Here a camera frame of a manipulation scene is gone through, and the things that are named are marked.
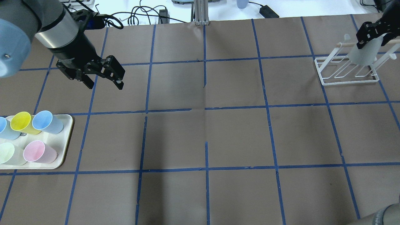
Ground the white wire cup rack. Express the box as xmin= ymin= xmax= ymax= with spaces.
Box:
xmin=314 ymin=34 xmax=399 ymax=86

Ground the black camera cable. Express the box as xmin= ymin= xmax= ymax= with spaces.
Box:
xmin=94 ymin=14 xmax=124 ymax=30

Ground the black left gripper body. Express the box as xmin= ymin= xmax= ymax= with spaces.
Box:
xmin=50 ymin=32 xmax=125 ymax=82

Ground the black power adapter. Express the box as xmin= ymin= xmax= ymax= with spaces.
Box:
xmin=259 ymin=5 xmax=280 ymax=18

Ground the light blue plastic cup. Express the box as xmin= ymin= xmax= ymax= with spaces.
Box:
xmin=32 ymin=111 xmax=64 ymax=134

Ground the blue cup on desk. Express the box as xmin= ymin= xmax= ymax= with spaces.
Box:
xmin=236 ymin=0 xmax=249 ymax=9

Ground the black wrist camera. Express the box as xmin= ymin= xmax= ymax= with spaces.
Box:
xmin=70 ymin=9 xmax=106 ymax=32

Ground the cream plastic tray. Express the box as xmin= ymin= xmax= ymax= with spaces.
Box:
xmin=0 ymin=114 xmax=74 ymax=170

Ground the aluminium frame post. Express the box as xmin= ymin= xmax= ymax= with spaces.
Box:
xmin=193 ymin=0 xmax=210 ymax=26

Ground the yellow plastic cup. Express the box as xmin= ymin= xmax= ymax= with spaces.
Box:
xmin=10 ymin=112 xmax=41 ymax=135

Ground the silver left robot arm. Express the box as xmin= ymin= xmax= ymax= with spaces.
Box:
xmin=0 ymin=0 xmax=125 ymax=90

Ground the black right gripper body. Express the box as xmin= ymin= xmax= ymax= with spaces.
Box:
xmin=356 ymin=3 xmax=400 ymax=46

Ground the grey plastic cup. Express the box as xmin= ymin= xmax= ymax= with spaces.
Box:
xmin=347 ymin=37 xmax=383 ymax=66

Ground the pink plastic cup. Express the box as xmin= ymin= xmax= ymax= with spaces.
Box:
xmin=23 ymin=140 xmax=58 ymax=164

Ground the pale green plastic cup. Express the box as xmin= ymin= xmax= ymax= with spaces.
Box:
xmin=0 ymin=142 xmax=27 ymax=166

